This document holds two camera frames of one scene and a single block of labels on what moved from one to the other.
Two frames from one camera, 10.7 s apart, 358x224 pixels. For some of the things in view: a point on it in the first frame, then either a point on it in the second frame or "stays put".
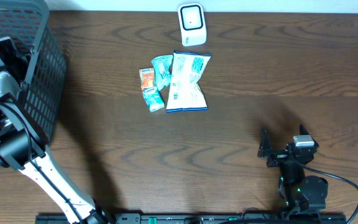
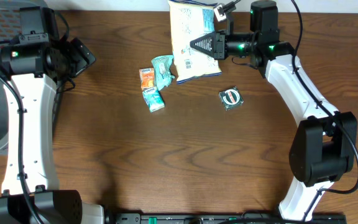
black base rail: (201, 218) stays put
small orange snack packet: (147, 78) stays put
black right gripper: (278, 155) -> (215, 48)
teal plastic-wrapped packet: (163, 71) stays put
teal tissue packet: (153, 99) stays put
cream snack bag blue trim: (184, 93) -> (190, 20)
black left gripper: (22, 62) -> (81, 61)
